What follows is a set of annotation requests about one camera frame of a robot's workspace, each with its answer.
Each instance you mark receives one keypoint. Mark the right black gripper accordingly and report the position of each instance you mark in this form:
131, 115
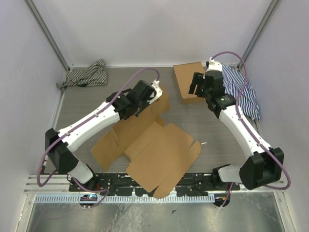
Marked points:
198, 79

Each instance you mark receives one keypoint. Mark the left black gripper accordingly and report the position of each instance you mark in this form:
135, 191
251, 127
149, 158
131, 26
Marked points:
150, 99

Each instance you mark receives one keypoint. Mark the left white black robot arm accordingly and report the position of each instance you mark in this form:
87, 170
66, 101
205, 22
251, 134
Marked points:
61, 145

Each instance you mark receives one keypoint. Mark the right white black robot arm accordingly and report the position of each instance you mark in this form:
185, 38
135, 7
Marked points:
263, 163

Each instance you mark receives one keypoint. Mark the folded brown cardboard box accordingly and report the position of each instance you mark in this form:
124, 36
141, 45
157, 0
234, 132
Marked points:
184, 75

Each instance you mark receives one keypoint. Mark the blue white striped cloth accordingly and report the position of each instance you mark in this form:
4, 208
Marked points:
233, 82

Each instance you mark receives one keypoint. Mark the grey striped cloth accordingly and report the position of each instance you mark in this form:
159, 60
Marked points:
93, 75

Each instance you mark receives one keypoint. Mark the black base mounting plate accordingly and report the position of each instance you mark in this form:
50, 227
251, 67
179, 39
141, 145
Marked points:
155, 187

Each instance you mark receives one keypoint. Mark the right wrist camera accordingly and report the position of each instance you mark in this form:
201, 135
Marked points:
214, 68

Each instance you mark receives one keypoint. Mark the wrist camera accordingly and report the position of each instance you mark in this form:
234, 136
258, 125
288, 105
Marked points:
214, 68
144, 92

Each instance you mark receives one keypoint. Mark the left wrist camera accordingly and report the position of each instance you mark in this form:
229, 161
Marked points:
144, 92

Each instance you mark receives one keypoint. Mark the aluminium rail frame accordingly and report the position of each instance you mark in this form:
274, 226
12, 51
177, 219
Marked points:
48, 183

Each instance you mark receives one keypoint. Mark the perforated cable duct strip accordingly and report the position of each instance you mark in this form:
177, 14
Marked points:
92, 198

